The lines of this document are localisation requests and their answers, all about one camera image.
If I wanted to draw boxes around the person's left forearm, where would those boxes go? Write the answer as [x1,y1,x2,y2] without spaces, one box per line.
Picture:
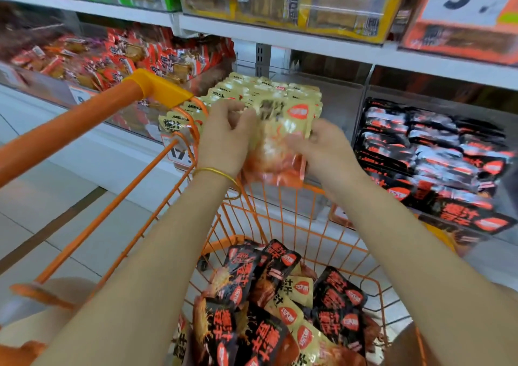
[36,170,244,366]

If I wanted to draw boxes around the gold bracelet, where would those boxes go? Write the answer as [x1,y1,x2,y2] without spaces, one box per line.
[194,166,244,193]

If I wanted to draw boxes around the pile of red tan packets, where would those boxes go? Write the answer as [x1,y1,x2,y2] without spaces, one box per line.
[12,28,236,96]

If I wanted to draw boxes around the heap of dark brown packets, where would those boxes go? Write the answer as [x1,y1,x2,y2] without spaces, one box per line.
[0,7,82,55]

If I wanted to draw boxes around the black flame print snack packet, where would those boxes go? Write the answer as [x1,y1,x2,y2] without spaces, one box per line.
[463,148,516,162]
[463,158,513,196]
[457,117,505,130]
[460,127,511,141]
[461,138,515,153]

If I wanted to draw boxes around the person's right leg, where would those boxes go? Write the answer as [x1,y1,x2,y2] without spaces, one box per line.
[382,323,442,366]

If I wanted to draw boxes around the person's right forearm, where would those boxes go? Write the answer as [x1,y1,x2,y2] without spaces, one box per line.
[333,167,518,366]

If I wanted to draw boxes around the row of yellow orange snacks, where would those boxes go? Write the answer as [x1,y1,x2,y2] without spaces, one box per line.
[206,74,272,120]
[159,74,228,138]

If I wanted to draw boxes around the person's left hand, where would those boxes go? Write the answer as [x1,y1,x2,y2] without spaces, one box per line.
[196,98,260,178]

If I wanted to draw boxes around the person's left leg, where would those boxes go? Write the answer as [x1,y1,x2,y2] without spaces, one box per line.
[0,276,102,350]

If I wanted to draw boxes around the person's leg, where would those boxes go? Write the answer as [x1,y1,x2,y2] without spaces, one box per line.
[0,276,102,350]
[382,323,442,366]

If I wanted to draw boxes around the row of black orange snacks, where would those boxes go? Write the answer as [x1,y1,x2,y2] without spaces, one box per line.
[356,97,418,202]
[408,111,516,233]

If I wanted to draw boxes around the person's right hand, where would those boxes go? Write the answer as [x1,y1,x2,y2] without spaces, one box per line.
[285,119,367,191]

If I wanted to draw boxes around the orange shopping cart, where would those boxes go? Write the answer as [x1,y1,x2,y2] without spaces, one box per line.
[0,69,458,366]

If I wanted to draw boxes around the stack of orange trimmed packets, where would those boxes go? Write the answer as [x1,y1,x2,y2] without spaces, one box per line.
[400,0,518,65]

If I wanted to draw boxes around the stack of yellow trimmed packets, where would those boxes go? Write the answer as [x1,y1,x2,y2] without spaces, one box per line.
[180,0,414,44]

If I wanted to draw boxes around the yellow orange snack packet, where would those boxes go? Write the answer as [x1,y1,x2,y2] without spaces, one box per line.
[285,97,324,107]
[243,111,318,188]
[285,90,324,100]
[285,83,323,93]
[279,103,324,121]

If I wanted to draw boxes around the pile of black orange snacks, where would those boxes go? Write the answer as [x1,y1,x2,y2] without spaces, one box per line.
[170,239,381,366]

